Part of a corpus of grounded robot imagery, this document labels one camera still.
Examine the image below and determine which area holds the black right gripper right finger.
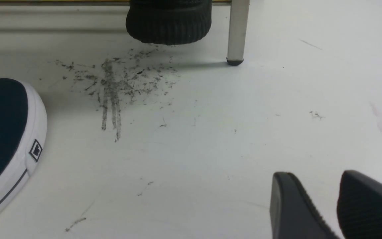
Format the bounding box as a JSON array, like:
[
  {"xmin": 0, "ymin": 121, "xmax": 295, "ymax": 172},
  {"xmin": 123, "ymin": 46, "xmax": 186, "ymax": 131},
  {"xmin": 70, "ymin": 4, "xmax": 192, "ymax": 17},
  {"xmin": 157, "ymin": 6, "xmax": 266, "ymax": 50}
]
[{"xmin": 337, "ymin": 170, "xmax": 382, "ymax": 239}]

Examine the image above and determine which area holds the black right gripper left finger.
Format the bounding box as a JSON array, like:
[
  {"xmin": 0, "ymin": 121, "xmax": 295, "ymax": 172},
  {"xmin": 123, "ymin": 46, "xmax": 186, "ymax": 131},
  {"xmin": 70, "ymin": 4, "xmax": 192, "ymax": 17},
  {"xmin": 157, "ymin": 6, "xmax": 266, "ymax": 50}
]
[{"xmin": 270, "ymin": 172, "xmax": 339, "ymax": 239}]

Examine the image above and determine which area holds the steel shoe rack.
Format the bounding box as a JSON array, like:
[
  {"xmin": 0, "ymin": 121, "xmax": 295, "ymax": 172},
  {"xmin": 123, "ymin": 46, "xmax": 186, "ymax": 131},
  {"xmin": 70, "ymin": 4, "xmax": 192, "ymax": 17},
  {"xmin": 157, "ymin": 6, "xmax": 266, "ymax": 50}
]
[{"xmin": 0, "ymin": 0, "xmax": 250, "ymax": 66}]

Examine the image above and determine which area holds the navy slip-on shoe right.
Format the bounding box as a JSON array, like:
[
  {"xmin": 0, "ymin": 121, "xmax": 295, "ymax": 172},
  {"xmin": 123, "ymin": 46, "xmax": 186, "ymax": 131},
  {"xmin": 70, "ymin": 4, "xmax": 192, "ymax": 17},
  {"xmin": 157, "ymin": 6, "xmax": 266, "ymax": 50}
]
[{"xmin": 0, "ymin": 78, "xmax": 47, "ymax": 213}]

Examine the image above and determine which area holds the black knit sneaker right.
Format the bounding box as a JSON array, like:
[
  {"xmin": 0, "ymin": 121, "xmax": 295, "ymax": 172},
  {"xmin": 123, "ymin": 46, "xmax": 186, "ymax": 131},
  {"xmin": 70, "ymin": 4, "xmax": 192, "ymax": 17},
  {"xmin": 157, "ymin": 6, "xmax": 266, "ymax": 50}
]
[{"xmin": 126, "ymin": 0, "xmax": 212, "ymax": 45}]

